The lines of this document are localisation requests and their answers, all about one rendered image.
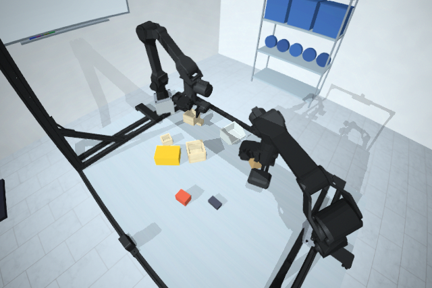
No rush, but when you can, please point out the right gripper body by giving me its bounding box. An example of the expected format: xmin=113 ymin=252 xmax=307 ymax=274
xmin=248 ymin=145 xmax=279 ymax=189

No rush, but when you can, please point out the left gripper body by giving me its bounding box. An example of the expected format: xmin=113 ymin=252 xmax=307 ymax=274
xmin=171 ymin=90 xmax=211 ymax=113

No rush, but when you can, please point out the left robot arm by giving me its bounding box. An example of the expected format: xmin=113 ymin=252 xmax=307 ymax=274
xmin=136 ymin=21 xmax=213 ymax=112

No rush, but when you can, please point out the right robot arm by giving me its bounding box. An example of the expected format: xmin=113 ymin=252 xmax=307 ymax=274
xmin=238 ymin=106 xmax=363 ymax=258

